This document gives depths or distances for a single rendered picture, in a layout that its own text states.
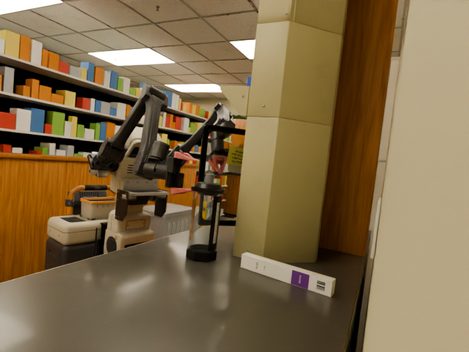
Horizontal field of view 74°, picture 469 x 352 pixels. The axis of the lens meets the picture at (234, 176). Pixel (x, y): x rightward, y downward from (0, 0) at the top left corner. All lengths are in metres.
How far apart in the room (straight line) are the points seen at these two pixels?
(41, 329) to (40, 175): 2.22
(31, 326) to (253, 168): 0.69
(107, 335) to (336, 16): 1.08
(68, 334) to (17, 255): 2.25
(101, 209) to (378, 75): 1.65
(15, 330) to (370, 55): 1.34
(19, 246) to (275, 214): 2.22
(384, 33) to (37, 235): 2.66
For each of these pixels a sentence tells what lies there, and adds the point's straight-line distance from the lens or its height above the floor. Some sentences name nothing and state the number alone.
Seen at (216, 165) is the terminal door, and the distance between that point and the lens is 1.23.
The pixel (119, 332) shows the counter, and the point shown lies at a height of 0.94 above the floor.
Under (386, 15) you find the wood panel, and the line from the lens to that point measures 1.44.
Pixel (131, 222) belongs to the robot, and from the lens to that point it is 1.83.
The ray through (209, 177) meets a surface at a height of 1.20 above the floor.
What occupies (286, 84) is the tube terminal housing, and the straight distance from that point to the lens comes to 1.03.
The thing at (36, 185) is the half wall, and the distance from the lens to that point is 2.82.
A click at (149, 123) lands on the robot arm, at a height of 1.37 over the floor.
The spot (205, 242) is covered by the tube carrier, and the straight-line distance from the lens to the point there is 0.98.
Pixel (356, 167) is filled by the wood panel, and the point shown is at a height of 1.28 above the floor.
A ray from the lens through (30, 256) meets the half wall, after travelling 2.94.
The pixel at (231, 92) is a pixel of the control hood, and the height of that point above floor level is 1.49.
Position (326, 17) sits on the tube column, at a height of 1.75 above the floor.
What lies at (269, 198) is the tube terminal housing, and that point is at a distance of 1.00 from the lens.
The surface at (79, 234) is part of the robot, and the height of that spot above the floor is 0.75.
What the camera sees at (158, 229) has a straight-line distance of 3.27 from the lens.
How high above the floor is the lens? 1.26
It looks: 3 degrees down
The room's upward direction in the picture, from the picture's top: 6 degrees clockwise
